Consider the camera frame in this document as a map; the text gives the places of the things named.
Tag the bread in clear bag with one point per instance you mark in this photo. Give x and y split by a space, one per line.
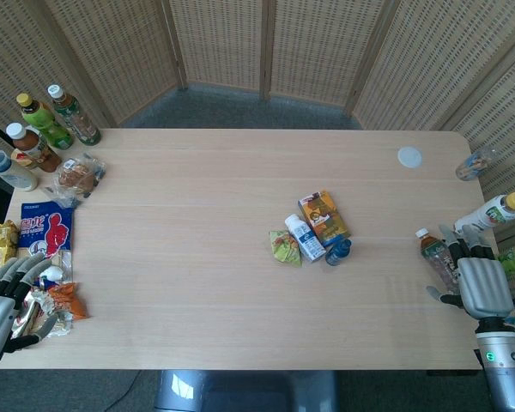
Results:
75 176

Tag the white round table cap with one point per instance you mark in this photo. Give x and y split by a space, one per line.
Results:
410 157

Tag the small blue bottle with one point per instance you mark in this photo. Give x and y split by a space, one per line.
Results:
338 252

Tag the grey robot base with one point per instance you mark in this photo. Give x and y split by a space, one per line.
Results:
244 390

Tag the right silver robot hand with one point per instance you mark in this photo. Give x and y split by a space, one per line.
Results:
482 287

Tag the orange brown drink carton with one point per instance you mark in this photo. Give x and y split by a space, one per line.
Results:
325 218

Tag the white milk bottle blue label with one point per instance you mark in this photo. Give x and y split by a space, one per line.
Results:
304 238

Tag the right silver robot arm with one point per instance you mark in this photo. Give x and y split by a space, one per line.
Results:
502 365

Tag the cream bottle grey cap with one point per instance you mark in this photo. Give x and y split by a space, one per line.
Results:
10 169

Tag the woven bamboo folding screen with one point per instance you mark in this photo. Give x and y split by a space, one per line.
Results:
257 47

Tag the silver foil snack wrapper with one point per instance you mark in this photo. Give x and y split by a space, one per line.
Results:
38 311

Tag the dark tea bottle white cap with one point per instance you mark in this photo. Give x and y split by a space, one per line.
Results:
438 257

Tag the blue white red snack bag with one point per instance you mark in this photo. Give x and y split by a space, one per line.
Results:
47 229

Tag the green yellow snack packet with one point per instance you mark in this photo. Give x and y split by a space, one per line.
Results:
286 248

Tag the green bottle yellow cap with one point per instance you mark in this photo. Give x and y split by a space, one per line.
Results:
43 122

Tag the brown tea bottle white cap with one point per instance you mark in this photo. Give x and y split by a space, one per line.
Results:
32 150

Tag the clear empty plastic bottle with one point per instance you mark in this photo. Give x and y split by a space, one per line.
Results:
476 164

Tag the green tea bottle white cap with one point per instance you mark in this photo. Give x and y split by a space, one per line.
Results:
75 116

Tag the orange snack packet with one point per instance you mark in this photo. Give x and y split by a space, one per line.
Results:
70 300

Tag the white bottle yellow cap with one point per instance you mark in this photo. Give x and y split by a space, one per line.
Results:
491 216

